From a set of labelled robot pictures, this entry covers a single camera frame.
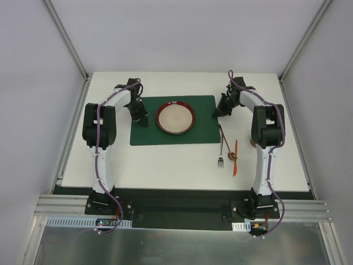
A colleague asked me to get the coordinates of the green placemat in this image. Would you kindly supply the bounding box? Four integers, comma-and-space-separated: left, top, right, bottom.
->
130, 95, 221, 146

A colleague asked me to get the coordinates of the red rimmed beige plate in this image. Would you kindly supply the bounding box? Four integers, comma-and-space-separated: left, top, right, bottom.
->
156, 101, 196, 135

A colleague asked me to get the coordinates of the copper spoon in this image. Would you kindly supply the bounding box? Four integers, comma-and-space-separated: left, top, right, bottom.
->
218, 124, 234, 161

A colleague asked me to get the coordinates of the steel cup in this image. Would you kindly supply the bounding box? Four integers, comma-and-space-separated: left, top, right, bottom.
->
250, 139, 256, 147

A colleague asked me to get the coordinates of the silver fork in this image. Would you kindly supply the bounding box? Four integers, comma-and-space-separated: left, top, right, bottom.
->
217, 124, 224, 168

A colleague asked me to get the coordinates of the orange knife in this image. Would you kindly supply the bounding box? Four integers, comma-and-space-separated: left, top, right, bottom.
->
233, 139, 238, 177

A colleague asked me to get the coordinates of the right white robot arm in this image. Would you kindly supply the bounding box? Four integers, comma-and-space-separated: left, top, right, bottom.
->
212, 77, 286, 220

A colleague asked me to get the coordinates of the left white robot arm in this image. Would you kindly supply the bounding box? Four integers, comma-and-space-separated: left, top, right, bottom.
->
82, 78, 148, 215

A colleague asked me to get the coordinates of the left aluminium frame post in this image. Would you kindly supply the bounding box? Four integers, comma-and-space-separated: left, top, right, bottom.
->
41, 0, 89, 81

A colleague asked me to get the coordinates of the aluminium frame post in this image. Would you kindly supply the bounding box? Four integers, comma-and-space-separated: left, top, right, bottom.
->
41, 0, 89, 81
279, 0, 334, 84

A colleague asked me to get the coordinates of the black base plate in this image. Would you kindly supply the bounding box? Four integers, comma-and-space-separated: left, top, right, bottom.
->
84, 188, 280, 231

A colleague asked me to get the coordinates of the right white cable duct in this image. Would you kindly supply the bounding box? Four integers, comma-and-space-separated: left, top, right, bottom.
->
232, 221, 251, 232

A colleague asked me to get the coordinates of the white cable duct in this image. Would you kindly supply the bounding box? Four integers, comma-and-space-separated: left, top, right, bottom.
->
232, 221, 251, 232
46, 216, 132, 229

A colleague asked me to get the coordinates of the aluminium front rail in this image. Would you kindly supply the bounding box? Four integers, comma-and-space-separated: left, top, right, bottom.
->
34, 194, 333, 222

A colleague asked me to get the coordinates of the right aluminium frame post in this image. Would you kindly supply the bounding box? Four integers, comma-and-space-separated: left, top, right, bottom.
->
279, 0, 334, 84

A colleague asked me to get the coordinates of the left white cable duct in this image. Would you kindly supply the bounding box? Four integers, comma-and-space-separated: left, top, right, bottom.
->
46, 216, 132, 229

